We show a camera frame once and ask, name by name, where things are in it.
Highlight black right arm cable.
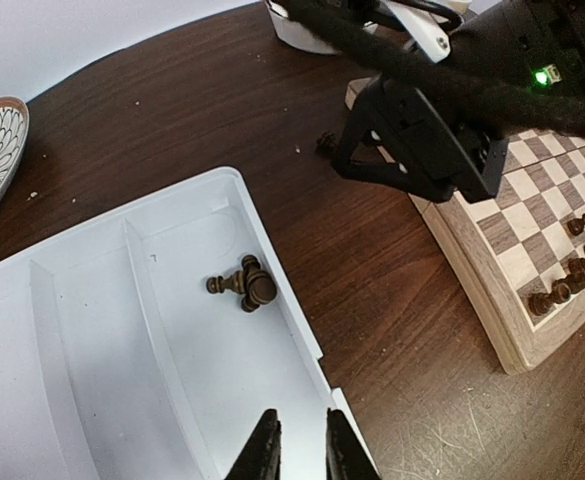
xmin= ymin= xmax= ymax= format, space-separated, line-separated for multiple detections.
xmin=276 ymin=0 xmax=585 ymax=146

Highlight dark pawn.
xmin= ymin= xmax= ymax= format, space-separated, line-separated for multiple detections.
xmin=241 ymin=254 xmax=261 ymax=274

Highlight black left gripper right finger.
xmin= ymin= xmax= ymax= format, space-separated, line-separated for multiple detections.
xmin=326 ymin=409 xmax=380 ymax=480

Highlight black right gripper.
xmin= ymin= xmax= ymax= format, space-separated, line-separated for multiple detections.
xmin=330 ymin=79 xmax=508 ymax=203

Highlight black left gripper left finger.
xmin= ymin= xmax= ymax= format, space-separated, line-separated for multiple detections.
xmin=226 ymin=409 xmax=281 ymax=480

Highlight dark pawn sideways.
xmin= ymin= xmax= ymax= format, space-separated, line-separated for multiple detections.
xmin=241 ymin=296 xmax=260 ymax=313

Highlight dark chess piece small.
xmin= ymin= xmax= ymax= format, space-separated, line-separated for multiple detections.
xmin=205 ymin=270 xmax=248 ymax=295

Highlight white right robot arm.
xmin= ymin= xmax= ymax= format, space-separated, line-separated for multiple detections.
xmin=331 ymin=1 xmax=585 ymax=203

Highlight wooden chessboard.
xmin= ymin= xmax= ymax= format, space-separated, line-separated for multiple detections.
xmin=345 ymin=77 xmax=585 ymax=376

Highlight white plastic compartment tray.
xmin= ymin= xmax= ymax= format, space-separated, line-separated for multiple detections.
xmin=0 ymin=167 xmax=348 ymax=479

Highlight dark pawn file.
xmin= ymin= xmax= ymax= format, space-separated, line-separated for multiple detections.
xmin=566 ymin=214 xmax=585 ymax=236
xmin=315 ymin=131 xmax=338 ymax=157

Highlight dark bishop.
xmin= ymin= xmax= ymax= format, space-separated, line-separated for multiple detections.
xmin=568 ymin=257 xmax=585 ymax=275

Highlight white scalloped bowl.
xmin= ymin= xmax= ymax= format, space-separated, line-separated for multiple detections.
xmin=264 ymin=0 xmax=340 ymax=56

